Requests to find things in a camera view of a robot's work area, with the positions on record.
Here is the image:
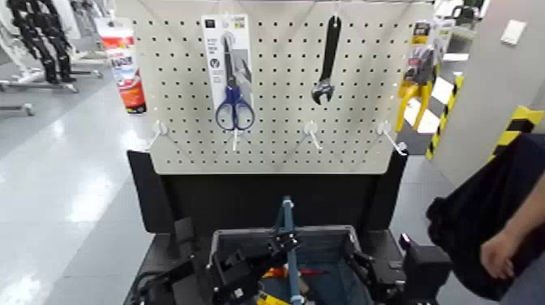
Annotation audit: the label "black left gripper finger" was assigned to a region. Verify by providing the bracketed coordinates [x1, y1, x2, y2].
[265, 232, 303, 255]
[256, 251, 292, 271]

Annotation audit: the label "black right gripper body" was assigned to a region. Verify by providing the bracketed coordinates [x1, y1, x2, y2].
[369, 257, 406, 305]

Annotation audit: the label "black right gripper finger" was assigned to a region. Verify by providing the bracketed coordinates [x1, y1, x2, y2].
[344, 248, 375, 271]
[354, 267, 384, 299]

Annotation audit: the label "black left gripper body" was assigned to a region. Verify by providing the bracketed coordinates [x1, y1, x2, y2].
[205, 246, 274, 304]

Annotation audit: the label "blue crate handle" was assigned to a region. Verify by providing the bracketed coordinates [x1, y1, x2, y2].
[273, 195, 305, 305]

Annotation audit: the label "grey blue plastic crate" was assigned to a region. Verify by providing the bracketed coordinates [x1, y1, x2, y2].
[207, 225, 376, 305]

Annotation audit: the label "person bare forearm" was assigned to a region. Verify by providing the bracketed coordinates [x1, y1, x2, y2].
[504, 172, 545, 252]

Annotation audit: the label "yellow tool in crate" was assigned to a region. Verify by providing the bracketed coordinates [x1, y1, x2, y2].
[254, 291, 292, 305]

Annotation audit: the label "person bare hand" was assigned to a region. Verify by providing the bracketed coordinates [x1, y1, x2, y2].
[480, 230, 521, 281]

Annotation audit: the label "red and yellow screwdriver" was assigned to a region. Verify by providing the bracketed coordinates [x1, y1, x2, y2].
[263, 266, 325, 281]

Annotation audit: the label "black pegboard stand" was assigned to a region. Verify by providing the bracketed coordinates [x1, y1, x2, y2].
[127, 149, 410, 239]

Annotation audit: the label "person in dark clothing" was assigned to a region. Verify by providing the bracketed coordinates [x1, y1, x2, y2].
[425, 132, 545, 305]

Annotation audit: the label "white perforated pegboard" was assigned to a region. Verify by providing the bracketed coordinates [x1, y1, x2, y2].
[114, 0, 436, 176]

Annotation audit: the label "yellow black hazard striped edge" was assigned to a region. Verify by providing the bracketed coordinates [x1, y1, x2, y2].
[487, 105, 545, 163]
[425, 73, 466, 161]

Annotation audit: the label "yellow pliers in retail pack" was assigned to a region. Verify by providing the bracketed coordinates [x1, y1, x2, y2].
[393, 19, 456, 133]

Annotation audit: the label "blue scissors on white card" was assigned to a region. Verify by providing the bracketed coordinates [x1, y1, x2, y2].
[201, 15, 257, 132]

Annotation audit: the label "black adjustable wrench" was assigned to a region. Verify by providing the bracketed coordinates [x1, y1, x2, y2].
[311, 15, 343, 106]

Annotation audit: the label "red and white product pack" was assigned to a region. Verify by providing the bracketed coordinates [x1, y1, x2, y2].
[95, 17, 148, 114]

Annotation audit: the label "white metal stand base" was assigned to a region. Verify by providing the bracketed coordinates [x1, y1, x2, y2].
[0, 25, 105, 95]

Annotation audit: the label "black humanoid robot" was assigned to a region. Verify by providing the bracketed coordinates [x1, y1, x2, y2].
[6, 0, 78, 85]

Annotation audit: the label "white wall plate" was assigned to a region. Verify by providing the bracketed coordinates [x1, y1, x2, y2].
[500, 19, 528, 46]

